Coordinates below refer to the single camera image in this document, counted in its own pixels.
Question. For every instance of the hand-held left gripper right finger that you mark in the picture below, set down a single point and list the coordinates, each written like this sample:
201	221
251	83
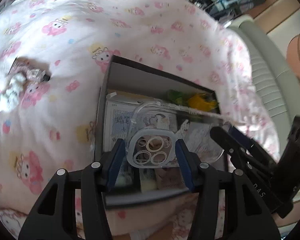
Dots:
183	163

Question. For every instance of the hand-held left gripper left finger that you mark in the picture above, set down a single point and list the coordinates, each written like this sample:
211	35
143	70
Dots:
116	163

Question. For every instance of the clear phone case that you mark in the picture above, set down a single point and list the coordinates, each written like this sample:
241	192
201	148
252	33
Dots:
152	131

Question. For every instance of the pale yellow block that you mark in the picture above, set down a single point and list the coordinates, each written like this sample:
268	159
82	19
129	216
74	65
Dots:
147	180

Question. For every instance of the pink cartoon printed blanket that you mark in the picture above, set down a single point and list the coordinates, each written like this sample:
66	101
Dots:
65	42

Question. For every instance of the grey ribbed chair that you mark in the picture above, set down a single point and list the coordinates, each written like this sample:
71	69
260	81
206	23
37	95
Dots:
262	67

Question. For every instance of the black cardboard box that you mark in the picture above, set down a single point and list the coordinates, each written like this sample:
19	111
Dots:
130	75

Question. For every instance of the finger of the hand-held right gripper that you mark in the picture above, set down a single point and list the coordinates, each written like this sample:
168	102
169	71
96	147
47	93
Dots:
227	145
252	147

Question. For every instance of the pink printed packet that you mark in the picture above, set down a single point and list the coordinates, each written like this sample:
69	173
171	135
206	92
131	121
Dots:
168	177

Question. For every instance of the white fluffy plush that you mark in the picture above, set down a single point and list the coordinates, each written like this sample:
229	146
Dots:
11	92

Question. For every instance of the green and yellow toy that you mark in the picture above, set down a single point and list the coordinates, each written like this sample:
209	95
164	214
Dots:
197	101

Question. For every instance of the person's leg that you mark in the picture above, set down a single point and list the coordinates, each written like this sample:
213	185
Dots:
293	55

